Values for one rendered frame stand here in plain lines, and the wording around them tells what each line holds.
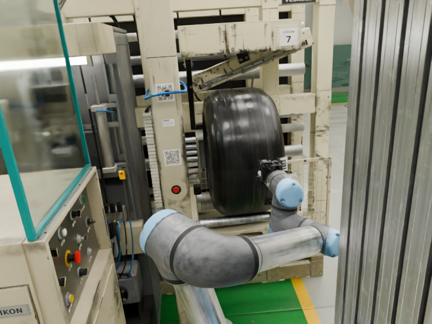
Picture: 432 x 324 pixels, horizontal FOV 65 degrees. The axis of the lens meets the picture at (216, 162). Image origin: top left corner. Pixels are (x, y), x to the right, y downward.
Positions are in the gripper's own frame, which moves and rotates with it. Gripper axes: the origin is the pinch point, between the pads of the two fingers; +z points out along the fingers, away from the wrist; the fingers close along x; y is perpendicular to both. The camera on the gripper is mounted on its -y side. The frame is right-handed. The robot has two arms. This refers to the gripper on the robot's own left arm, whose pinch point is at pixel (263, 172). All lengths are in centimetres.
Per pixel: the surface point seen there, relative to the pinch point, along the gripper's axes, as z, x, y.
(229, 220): 25.6, 11.8, -28.0
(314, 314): 65, -43, -115
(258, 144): 9.2, -0.4, 9.4
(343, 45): 908, -464, 120
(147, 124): 28, 44, 19
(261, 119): 13.4, -3.2, 18.5
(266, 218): 25.3, -5.8, -29.1
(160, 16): 22, 33, 62
